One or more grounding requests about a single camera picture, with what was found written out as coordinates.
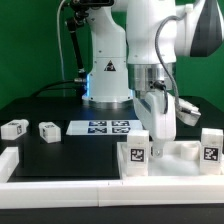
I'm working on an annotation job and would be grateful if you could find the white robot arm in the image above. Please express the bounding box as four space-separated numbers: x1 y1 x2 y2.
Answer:
67 0 224 157

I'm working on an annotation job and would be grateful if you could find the white sheet with tags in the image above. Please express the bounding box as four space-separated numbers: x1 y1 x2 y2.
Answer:
66 120 143 136

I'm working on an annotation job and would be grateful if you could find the white U-shaped fence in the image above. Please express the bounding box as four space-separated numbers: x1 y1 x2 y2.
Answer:
0 147 224 209

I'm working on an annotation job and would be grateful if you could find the grey hanging cable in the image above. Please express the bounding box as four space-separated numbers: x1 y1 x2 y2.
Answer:
56 0 68 81

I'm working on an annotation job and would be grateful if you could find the black cable bundle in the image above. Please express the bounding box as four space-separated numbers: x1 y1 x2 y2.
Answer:
30 77 88 98

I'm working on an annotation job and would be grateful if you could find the white square table top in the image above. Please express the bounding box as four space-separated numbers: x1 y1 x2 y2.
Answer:
117 141 224 179

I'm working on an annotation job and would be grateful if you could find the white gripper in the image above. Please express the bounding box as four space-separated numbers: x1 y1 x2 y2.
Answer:
133 90 176 158

